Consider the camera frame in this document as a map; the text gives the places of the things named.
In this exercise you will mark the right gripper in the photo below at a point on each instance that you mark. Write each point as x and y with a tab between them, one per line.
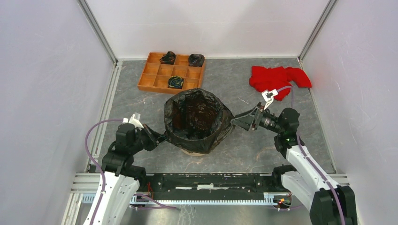
244	120

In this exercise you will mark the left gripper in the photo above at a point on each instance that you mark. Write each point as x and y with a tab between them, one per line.
155	139

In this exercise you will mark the orange plastic trash bin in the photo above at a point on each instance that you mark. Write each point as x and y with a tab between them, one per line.
194	154

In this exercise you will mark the black plastic trash bag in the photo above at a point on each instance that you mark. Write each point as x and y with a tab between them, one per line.
197	121

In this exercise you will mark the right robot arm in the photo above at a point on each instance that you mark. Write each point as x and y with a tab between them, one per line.
328	202

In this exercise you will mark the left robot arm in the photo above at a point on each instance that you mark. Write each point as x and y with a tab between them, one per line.
119	178

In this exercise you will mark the red cloth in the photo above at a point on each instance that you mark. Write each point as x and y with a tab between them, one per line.
278	78

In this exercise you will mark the rolled black bag with stripes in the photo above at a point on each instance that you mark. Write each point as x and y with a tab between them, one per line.
176	82

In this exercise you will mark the orange compartment tray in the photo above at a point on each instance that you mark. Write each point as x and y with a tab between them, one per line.
155	76

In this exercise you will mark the rolled black bag top-right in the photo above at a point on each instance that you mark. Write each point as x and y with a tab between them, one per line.
196	60

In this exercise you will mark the rolled black bag top-left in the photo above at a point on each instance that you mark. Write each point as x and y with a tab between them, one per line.
168	58

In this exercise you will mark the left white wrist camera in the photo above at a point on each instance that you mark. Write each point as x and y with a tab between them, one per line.
135	120

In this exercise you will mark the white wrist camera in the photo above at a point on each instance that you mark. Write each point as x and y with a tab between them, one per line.
135	120
269	96

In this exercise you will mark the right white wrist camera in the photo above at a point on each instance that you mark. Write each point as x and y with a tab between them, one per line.
269	96

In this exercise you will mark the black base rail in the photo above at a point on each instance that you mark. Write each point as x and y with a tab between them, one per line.
210	186

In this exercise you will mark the right aluminium frame post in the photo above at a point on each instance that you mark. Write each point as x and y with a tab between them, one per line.
317	29

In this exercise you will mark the aluminium frame post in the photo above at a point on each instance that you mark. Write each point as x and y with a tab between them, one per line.
97	29
317	29

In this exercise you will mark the left aluminium frame post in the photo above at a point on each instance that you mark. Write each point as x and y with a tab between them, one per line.
97	29

